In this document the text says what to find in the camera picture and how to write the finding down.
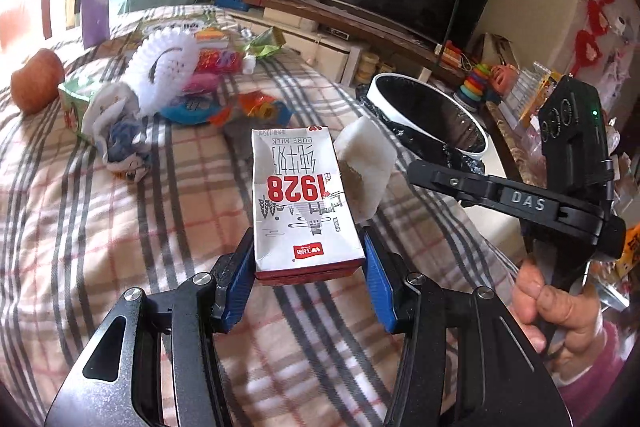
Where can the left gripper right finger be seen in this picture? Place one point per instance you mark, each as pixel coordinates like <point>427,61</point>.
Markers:
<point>465,361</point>

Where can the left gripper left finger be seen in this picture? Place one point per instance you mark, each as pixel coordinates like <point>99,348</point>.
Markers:
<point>116,379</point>

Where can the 1928 milk carton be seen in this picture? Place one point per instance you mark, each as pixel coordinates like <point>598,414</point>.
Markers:
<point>303,227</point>

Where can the white yogurt pouch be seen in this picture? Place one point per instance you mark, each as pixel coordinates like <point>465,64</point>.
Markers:
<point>111,122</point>

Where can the blue round package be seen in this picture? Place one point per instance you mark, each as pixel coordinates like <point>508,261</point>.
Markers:
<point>191,110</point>

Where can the green drink carton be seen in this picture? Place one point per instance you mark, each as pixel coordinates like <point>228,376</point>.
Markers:
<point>75,94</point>

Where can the orange snack wrapper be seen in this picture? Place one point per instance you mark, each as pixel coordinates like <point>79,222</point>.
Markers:
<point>256,105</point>

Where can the pink toy package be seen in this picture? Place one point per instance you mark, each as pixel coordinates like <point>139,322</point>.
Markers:
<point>202,83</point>

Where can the white foam fruit net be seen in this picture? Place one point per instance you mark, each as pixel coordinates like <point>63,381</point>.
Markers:
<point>160,68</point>

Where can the white black trash bin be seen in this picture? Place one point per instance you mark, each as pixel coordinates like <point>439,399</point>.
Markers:
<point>427,121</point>

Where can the person's right hand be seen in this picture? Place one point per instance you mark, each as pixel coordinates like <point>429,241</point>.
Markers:
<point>579,316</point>

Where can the marble side counter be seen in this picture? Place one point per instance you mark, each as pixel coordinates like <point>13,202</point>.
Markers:
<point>520,156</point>

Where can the right red heart decoration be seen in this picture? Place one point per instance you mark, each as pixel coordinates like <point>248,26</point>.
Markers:
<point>586,49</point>

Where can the red toy phone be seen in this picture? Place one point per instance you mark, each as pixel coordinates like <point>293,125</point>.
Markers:
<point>451,55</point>

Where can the plaid blanket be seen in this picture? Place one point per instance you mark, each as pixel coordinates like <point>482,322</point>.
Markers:
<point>74,237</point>

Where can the white tv cabinet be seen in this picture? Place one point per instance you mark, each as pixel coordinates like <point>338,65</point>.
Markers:
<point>334,58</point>

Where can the apple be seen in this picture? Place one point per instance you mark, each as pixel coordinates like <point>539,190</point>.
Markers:
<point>35,85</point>

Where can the red small bottle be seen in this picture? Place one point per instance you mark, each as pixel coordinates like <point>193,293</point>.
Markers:
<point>225,62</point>

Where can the green snack wrapper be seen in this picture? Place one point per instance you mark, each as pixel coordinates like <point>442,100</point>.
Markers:
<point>267,43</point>

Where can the children's book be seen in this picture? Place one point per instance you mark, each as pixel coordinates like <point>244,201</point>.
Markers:
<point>191,23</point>

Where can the rainbow stacking ring toy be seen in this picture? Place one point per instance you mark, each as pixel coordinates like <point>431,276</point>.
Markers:
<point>474,87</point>

